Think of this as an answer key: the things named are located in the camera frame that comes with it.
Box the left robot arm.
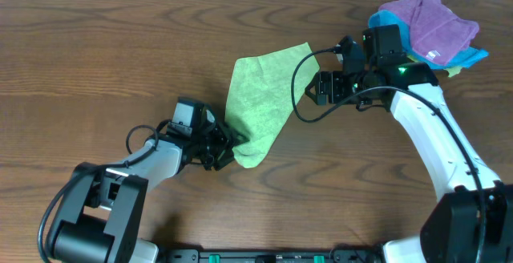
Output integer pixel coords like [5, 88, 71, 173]
[37, 99, 247, 263]

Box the left black cable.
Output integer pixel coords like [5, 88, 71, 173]
[37, 119, 172, 263]

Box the right black cable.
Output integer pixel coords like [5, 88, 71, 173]
[290, 47, 487, 262]

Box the blue microfiber cloth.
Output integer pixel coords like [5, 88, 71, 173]
[368, 10, 489, 70]

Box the green microfiber cloth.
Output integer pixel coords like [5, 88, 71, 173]
[224, 42, 320, 168]

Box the black cable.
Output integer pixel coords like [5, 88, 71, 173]
[37, 119, 172, 263]
[290, 47, 487, 262]

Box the yellow-green cloth at bottom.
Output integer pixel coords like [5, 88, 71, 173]
[407, 55, 463, 78]

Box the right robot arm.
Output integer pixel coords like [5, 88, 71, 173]
[305, 25, 512, 262]

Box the purple microfiber cloth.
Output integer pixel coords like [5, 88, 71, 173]
[378, 0, 479, 65]

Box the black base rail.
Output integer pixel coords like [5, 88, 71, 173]
[156, 249, 385, 263]

